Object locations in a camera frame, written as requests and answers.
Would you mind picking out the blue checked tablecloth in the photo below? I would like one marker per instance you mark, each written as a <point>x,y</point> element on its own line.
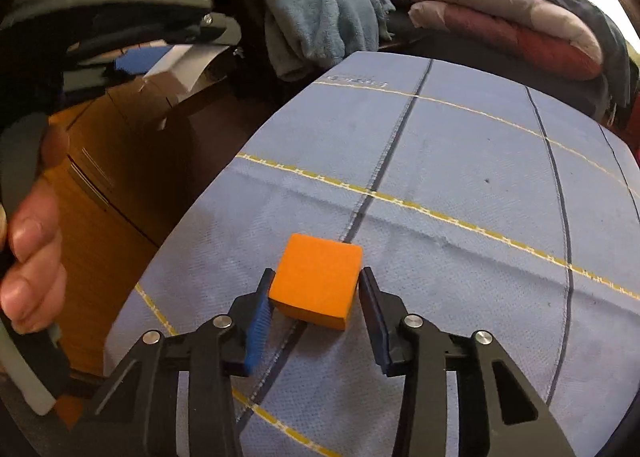
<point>482,203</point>

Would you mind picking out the wooden wardrobe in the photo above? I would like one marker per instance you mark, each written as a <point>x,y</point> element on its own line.
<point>139,157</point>

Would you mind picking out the light blue fleece towel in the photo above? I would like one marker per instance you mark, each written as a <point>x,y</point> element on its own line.
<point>303,36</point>

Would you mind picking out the orange foam cube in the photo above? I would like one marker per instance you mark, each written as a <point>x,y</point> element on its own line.
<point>316,281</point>

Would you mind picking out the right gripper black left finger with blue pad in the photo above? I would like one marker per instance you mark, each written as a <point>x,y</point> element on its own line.
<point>134,413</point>

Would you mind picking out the white red paper cup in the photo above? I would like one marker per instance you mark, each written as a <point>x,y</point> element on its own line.
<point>180,68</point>

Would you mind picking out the red grey folded quilt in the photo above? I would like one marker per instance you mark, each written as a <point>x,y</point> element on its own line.
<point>543,34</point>

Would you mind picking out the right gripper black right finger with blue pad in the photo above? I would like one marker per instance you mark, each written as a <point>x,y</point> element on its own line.
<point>472,378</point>

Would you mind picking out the person's left hand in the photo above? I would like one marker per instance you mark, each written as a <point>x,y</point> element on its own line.
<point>33,290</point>

